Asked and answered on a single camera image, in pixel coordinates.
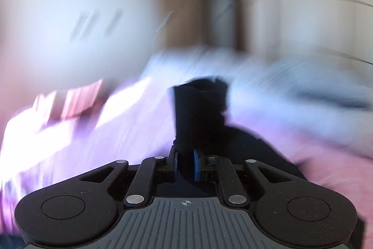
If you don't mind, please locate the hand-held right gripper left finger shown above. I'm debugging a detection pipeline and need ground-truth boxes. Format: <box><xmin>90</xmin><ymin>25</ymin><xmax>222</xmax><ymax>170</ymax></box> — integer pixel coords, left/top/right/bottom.
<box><xmin>78</xmin><ymin>145</ymin><xmax>180</xmax><ymax>207</ymax></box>

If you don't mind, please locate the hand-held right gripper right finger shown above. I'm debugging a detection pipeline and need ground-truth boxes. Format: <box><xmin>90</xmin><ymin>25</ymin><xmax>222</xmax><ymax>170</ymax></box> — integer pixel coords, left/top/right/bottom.
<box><xmin>193</xmin><ymin>149</ymin><xmax>295</xmax><ymax>206</ymax></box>

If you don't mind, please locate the pink floral blanket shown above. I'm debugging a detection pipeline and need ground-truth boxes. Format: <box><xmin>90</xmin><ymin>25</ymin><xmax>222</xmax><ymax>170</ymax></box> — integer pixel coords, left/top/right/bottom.
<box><xmin>0</xmin><ymin>77</ymin><xmax>373</xmax><ymax>249</ymax></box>

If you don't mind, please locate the grey striped quilt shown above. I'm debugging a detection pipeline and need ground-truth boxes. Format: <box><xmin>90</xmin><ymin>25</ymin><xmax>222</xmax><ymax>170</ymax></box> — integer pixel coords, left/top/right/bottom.
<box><xmin>140</xmin><ymin>48</ymin><xmax>373</xmax><ymax>144</ymax></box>

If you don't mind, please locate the cream wardrobe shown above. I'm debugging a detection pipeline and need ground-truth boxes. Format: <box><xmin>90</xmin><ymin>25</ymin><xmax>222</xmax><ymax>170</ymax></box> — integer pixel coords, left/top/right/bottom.
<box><xmin>242</xmin><ymin>0</ymin><xmax>373</xmax><ymax>69</ymax></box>

